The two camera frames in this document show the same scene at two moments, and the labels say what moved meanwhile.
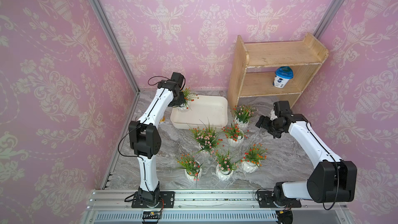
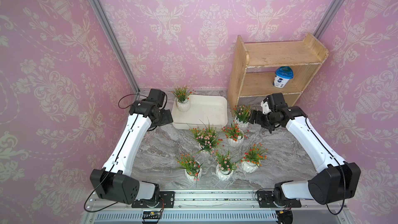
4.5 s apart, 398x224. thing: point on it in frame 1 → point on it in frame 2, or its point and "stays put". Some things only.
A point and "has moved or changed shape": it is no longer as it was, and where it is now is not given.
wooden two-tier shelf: [273, 69] stays put
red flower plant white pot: [235, 135] stays put
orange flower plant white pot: [188, 96] has moved or changed shape
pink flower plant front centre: [225, 165] stays put
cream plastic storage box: [204, 111] stays put
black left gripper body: [178, 100] → [164, 118]
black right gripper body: [271, 126] → [266, 121]
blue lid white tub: [282, 74] stays put
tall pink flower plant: [208, 136] stays put
